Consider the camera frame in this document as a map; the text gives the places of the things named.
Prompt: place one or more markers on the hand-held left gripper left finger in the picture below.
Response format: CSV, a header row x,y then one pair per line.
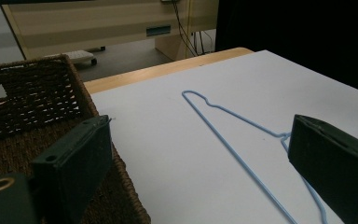
x,y
74,161

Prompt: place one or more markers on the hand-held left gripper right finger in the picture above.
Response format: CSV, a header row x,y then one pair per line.
x,y
332,168

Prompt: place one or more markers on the brown woven wicker basket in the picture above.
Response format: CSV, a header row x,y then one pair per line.
x,y
28,105

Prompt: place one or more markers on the white wheeled dolly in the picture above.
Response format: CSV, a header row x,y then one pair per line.
x,y
80,56

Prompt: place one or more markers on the white sheet table cover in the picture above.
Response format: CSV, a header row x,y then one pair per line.
x,y
199,174

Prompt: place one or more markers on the beige desk cabinet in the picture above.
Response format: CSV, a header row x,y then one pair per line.
x,y
105,21

